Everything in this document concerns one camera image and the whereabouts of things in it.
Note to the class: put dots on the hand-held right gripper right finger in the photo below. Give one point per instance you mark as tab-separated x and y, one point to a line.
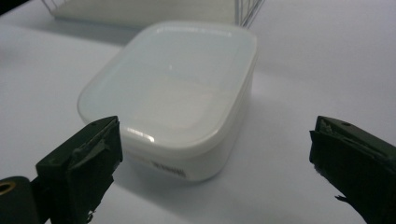
358	161

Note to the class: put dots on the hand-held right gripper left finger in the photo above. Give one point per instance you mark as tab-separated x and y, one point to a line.
81	168

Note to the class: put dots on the white plastic lidded container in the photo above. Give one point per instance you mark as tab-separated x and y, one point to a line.
174	93

